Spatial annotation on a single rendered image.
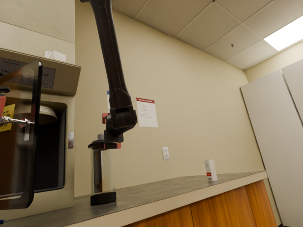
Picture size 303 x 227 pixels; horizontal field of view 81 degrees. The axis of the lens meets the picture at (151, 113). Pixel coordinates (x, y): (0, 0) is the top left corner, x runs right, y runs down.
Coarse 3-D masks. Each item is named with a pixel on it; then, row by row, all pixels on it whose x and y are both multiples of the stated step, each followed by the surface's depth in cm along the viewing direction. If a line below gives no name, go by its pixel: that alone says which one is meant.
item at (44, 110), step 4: (40, 104) 76; (44, 104) 77; (40, 108) 75; (44, 108) 76; (48, 108) 78; (52, 108) 82; (40, 112) 73; (44, 112) 75; (48, 112) 76; (52, 112) 79; (40, 116) 86; (44, 116) 87; (48, 116) 86; (52, 116) 86; (56, 116) 81; (40, 120) 86; (44, 120) 87; (48, 120) 87; (52, 120) 86; (56, 120) 84; (40, 124) 87; (44, 124) 87
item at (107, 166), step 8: (96, 152) 71; (104, 152) 71; (112, 152) 75; (96, 160) 70; (104, 160) 70; (112, 160) 73; (96, 168) 68; (104, 168) 69; (112, 168) 72; (96, 176) 68; (104, 176) 68; (112, 176) 70; (96, 184) 67; (104, 184) 67; (112, 184) 69; (96, 192) 66; (104, 192) 66
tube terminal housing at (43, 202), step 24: (0, 24) 74; (24, 48) 76; (48, 48) 83; (72, 48) 90; (48, 96) 76; (72, 96) 82; (72, 120) 79; (72, 168) 73; (48, 192) 65; (72, 192) 70; (0, 216) 56; (24, 216) 59
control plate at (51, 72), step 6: (0, 60) 62; (6, 60) 63; (12, 60) 64; (0, 66) 63; (6, 66) 64; (12, 66) 65; (18, 66) 66; (42, 66) 69; (0, 72) 64; (6, 72) 64; (48, 72) 71; (54, 72) 72; (42, 78) 71; (48, 78) 72; (54, 78) 73; (42, 84) 72; (48, 84) 73
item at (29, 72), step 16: (32, 64) 52; (0, 80) 58; (16, 80) 54; (32, 80) 50; (16, 96) 52; (32, 96) 48; (16, 112) 50; (32, 112) 47; (16, 128) 48; (32, 128) 45; (0, 144) 50; (16, 144) 46; (32, 144) 44; (0, 160) 48; (16, 160) 45; (32, 160) 43; (0, 176) 46; (16, 176) 43; (32, 176) 42; (0, 192) 45; (16, 192) 42; (0, 208) 43; (16, 208) 41
